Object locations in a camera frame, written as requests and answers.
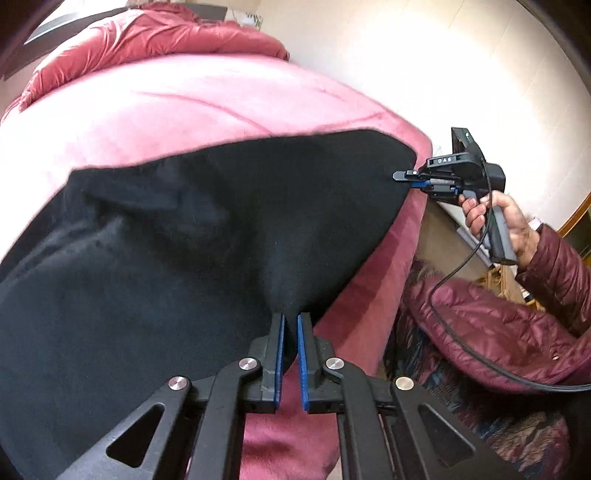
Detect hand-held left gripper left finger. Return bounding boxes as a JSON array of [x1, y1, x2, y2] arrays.
[[55, 313, 287, 480]]

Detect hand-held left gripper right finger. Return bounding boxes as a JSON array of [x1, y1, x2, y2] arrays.
[[297, 313, 536, 480]]

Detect black pants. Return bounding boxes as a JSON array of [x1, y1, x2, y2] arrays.
[[0, 129, 416, 480]]

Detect person's right forearm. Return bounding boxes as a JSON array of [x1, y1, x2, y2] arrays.
[[514, 217, 591, 339]]

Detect person's right hand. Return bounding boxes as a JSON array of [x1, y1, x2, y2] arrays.
[[462, 190, 541, 266]]

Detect wicker chair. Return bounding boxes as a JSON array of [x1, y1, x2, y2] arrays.
[[480, 263, 539, 306]]

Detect maroon puffer jacket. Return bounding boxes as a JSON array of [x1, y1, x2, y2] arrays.
[[405, 270, 591, 394]]

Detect patterned dark skirt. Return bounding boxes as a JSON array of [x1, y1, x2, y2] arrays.
[[382, 295, 575, 480]]

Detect floral white box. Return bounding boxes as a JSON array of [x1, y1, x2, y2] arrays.
[[231, 11, 265, 32]]

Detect pink fleece blanket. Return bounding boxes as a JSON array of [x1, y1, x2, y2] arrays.
[[0, 53, 435, 480]]

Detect dark grey headboard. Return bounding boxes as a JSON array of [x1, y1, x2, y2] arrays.
[[184, 0, 237, 24]]

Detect red velvet duvet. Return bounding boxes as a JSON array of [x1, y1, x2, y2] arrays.
[[18, 2, 291, 112]]

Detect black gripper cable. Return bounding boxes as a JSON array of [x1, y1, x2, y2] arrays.
[[427, 157, 591, 396]]

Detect wooden door frame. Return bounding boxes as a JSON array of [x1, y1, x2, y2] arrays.
[[556, 191, 591, 259]]

